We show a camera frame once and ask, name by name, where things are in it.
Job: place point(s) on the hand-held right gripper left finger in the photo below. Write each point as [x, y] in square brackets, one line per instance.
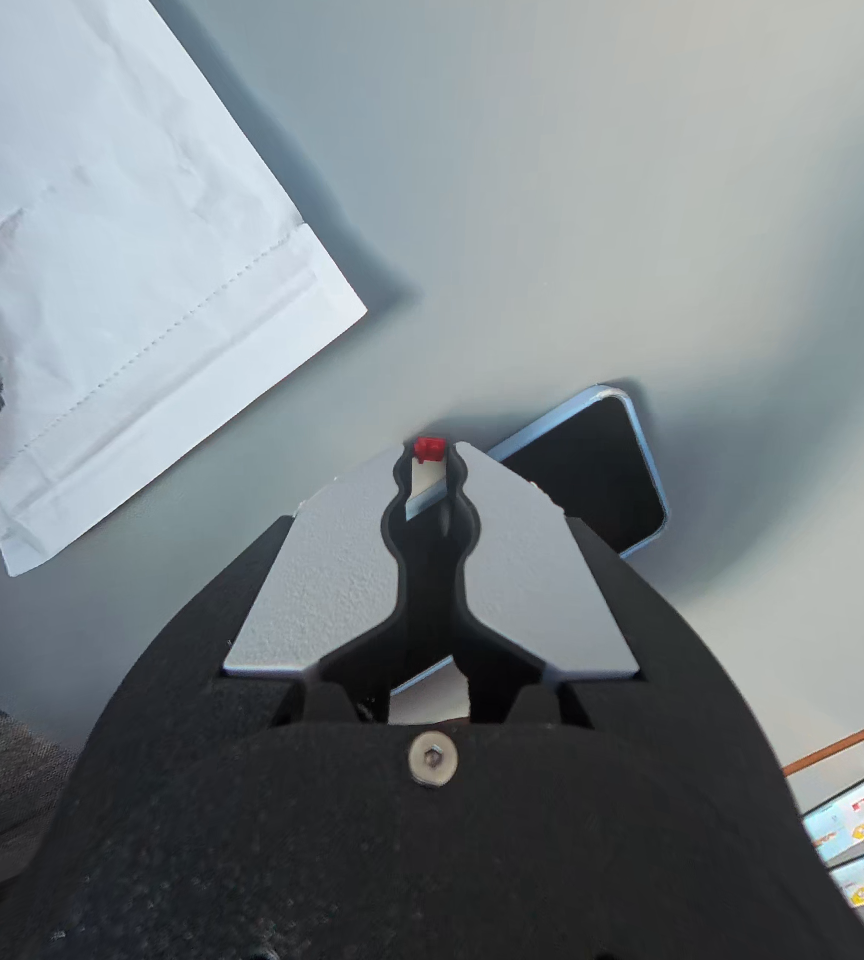
[312, 593]

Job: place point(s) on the large plain white paper bag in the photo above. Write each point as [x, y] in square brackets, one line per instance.
[147, 255]

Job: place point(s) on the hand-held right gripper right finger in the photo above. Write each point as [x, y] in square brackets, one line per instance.
[544, 593]

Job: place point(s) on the black smartphone blue case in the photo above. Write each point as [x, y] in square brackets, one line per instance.
[597, 473]

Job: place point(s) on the white blue instruction leaflet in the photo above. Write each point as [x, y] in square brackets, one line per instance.
[852, 818]

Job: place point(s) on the small red lego piece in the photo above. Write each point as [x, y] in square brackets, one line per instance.
[429, 447]

